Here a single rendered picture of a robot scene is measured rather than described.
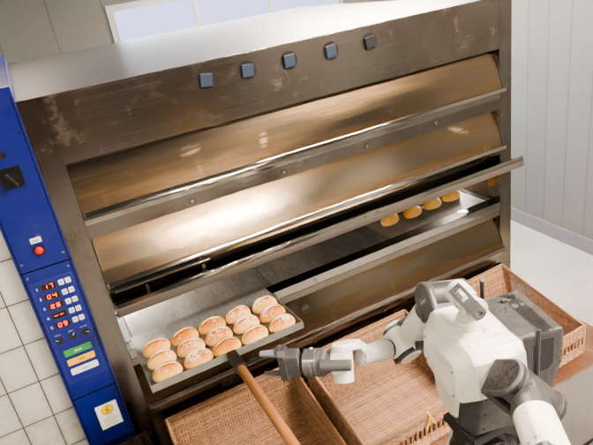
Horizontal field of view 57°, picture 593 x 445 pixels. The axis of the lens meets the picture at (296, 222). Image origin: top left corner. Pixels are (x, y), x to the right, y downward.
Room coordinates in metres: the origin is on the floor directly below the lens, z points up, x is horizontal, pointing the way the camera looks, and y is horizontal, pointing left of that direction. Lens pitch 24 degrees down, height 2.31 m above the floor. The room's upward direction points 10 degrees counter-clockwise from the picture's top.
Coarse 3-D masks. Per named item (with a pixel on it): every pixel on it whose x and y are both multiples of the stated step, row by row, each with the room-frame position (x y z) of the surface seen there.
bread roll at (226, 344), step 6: (228, 336) 1.57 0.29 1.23; (222, 342) 1.55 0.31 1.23; (228, 342) 1.55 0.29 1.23; (234, 342) 1.55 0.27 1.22; (240, 342) 1.57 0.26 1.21; (216, 348) 1.54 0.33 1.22; (222, 348) 1.53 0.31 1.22; (228, 348) 1.53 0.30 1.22; (234, 348) 1.54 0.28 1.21; (216, 354) 1.53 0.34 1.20; (222, 354) 1.53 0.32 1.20
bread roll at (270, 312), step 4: (276, 304) 1.73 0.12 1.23; (264, 308) 1.72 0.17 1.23; (268, 308) 1.70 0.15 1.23; (272, 308) 1.70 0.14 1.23; (276, 308) 1.71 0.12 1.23; (280, 308) 1.71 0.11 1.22; (264, 312) 1.70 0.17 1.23; (268, 312) 1.69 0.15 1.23; (272, 312) 1.69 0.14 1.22; (276, 312) 1.70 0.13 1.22; (280, 312) 1.70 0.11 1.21; (284, 312) 1.72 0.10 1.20; (260, 316) 1.70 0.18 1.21; (264, 316) 1.69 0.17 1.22; (268, 316) 1.68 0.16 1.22; (272, 316) 1.68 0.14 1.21; (260, 320) 1.69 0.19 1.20; (264, 320) 1.68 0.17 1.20; (268, 320) 1.68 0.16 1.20
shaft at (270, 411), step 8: (240, 368) 1.42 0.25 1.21; (248, 376) 1.38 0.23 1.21; (248, 384) 1.35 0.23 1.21; (256, 384) 1.34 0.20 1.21; (256, 392) 1.30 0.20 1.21; (264, 400) 1.26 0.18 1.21; (264, 408) 1.23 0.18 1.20; (272, 408) 1.22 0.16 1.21; (272, 416) 1.19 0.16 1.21; (280, 416) 1.19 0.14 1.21; (280, 424) 1.16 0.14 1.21; (280, 432) 1.14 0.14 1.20; (288, 432) 1.12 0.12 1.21; (288, 440) 1.10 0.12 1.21; (296, 440) 1.09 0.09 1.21
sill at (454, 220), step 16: (480, 208) 2.34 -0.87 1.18; (496, 208) 2.37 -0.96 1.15; (432, 224) 2.26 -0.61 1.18; (448, 224) 2.26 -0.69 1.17; (400, 240) 2.16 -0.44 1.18; (416, 240) 2.18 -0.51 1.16; (352, 256) 2.09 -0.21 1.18; (368, 256) 2.08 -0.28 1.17; (304, 272) 2.02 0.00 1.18; (320, 272) 2.00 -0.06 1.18; (336, 272) 2.02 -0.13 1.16; (272, 288) 1.94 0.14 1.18; (288, 288) 1.93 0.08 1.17; (304, 288) 1.96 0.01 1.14
